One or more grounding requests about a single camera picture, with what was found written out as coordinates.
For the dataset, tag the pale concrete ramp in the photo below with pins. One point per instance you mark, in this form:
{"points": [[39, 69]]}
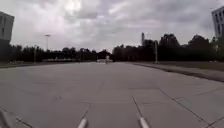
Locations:
{"points": [[106, 60]]}

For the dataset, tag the grass strip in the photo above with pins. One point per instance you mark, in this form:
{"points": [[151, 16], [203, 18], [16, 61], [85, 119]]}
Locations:
{"points": [[30, 64], [196, 65]]}

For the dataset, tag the white building with window grid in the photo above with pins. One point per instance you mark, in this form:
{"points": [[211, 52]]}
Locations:
{"points": [[219, 21]]}

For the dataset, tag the grey pole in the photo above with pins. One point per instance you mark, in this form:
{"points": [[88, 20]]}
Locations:
{"points": [[34, 55], [155, 53]]}

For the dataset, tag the robot's own part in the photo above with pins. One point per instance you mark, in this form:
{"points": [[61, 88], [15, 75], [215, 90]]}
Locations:
{"points": [[82, 123], [144, 123]]}

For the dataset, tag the row of dark trees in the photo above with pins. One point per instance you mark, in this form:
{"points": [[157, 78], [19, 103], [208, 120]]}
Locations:
{"points": [[170, 50], [66, 54]]}

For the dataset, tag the pale building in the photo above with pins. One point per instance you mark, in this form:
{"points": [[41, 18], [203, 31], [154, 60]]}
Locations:
{"points": [[6, 26]]}

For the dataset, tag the grey concrete slab pavement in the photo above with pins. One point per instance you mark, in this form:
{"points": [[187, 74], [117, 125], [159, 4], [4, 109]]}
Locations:
{"points": [[110, 90]]}

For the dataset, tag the tall floodlight mast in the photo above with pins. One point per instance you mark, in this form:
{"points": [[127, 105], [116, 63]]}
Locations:
{"points": [[47, 41]]}

